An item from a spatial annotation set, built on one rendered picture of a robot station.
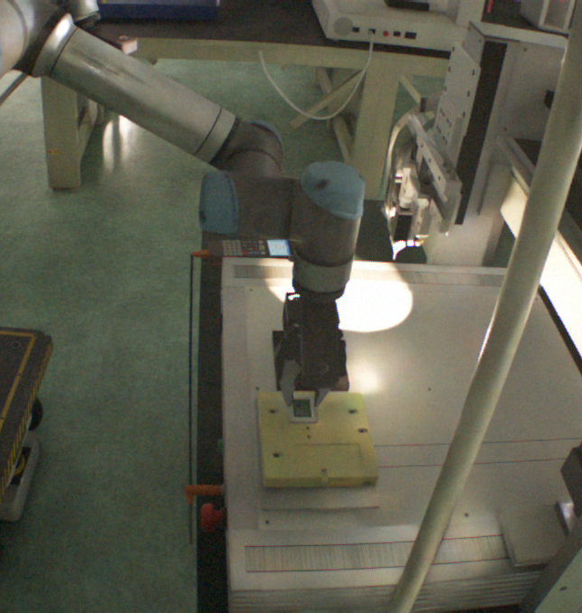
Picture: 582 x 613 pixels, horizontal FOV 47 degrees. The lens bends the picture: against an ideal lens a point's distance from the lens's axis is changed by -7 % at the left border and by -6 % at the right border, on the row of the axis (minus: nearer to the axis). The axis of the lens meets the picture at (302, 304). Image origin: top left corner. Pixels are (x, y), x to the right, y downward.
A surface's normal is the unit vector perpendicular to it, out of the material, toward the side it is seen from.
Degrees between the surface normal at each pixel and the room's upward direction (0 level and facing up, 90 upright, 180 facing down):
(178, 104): 51
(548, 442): 0
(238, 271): 0
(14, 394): 0
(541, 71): 90
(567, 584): 90
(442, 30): 90
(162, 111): 72
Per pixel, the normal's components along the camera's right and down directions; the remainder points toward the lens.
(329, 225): -0.01, 0.62
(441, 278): 0.11, -0.78
